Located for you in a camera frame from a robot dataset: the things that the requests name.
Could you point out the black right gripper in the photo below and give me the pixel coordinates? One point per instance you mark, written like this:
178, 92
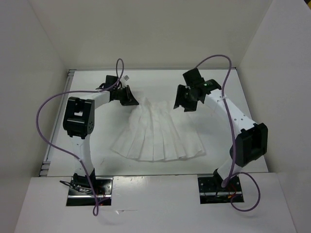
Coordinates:
180, 100

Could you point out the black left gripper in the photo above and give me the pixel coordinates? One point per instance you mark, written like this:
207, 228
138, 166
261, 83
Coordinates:
129, 99

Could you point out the white pleated skirt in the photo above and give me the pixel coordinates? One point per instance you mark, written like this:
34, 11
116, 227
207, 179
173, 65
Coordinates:
157, 133

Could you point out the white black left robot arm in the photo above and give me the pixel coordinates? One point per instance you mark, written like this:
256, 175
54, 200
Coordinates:
79, 123

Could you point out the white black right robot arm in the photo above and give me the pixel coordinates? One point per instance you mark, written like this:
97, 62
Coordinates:
249, 139

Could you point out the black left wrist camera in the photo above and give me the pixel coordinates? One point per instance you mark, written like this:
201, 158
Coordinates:
111, 83

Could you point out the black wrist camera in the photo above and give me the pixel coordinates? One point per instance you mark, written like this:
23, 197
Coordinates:
111, 83
193, 78

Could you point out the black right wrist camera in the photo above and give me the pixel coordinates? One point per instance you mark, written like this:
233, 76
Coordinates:
193, 78

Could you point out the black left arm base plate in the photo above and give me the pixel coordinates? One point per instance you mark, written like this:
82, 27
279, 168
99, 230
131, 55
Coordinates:
83, 196

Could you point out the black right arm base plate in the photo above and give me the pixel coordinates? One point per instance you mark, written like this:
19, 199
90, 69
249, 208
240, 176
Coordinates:
210, 193

